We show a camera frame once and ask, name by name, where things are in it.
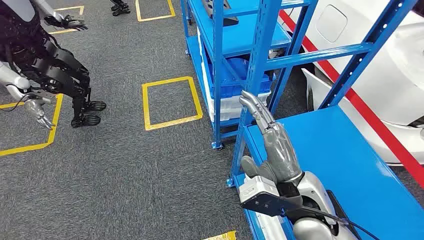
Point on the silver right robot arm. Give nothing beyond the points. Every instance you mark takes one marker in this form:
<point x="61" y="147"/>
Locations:
<point x="314" y="192"/>

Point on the red barrier belt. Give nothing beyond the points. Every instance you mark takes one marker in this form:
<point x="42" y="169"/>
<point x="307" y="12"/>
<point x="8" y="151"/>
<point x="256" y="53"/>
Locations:
<point x="381" y="127"/>

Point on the black silver bystander humanoid robot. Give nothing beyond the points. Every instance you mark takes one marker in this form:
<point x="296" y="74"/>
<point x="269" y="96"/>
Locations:
<point x="49" y="66"/>

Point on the yellow floor tape square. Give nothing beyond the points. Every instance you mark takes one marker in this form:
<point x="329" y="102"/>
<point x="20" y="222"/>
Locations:
<point x="172" y="122"/>
<point x="225" y="236"/>
<point x="23" y="149"/>
<point x="155" y="17"/>

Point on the black humanoid robot feet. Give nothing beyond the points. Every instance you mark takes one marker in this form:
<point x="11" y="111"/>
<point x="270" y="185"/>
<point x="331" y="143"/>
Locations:
<point x="121" y="10"/>

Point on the bystander robot grey hand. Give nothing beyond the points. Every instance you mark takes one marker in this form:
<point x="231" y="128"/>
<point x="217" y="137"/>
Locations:
<point x="36" y="111"/>
<point x="71" y="24"/>

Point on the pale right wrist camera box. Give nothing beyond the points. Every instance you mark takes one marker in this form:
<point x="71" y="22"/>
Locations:
<point x="255" y="190"/>

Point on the blue plastic crate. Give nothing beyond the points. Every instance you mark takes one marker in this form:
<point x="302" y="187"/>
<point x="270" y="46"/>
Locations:
<point x="236" y="76"/>

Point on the blue metal shelf rack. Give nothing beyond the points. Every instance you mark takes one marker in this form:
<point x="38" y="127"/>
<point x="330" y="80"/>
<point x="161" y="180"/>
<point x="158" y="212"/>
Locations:
<point x="238" y="39"/>
<point x="331" y="159"/>

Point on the white car body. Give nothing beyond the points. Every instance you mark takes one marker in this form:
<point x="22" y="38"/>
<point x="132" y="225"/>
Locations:
<point x="364" y="20"/>

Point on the black car trim part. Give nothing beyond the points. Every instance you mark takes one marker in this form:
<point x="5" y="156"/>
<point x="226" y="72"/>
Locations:
<point x="232" y="20"/>

